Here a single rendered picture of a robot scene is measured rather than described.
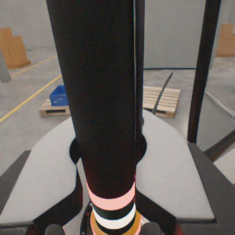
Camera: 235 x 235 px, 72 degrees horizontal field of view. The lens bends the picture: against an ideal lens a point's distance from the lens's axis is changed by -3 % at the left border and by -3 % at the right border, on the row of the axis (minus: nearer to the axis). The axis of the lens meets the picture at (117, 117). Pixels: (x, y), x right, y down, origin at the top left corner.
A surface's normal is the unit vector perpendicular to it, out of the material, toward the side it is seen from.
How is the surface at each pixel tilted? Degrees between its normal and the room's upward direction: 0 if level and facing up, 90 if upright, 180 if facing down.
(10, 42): 90
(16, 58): 90
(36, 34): 90
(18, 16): 90
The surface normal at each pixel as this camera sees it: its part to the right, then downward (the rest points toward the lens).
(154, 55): -0.14, 0.52
